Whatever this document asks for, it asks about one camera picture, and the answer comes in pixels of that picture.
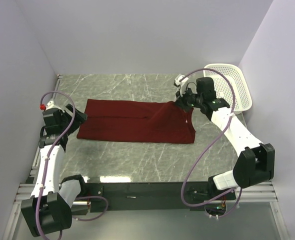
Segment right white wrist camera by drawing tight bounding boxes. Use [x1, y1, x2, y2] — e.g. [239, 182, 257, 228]
[173, 74, 189, 96]

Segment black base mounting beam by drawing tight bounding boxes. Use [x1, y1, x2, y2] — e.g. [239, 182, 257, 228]
[69, 181, 238, 213]

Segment white plastic laundry basket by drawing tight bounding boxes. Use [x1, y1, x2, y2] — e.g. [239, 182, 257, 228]
[203, 63, 252, 115]

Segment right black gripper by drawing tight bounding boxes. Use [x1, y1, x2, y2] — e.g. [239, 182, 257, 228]
[174, 85, 204, 113]

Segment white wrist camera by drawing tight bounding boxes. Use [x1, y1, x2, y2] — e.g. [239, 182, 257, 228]
[173, 74, 189, 96]
[39, 99, 63, 114]

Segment dark red t-shirt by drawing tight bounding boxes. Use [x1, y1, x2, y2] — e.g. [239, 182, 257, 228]
[76, 99, 196, 144]

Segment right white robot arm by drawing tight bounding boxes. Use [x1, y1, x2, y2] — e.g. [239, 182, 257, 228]
[174, 75, 275, 200]

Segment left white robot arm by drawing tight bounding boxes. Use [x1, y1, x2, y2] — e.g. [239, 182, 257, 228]
[21, 99, 88, 237]

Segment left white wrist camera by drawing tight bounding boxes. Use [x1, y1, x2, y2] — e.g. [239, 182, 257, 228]
[39, 99, 63, 114]

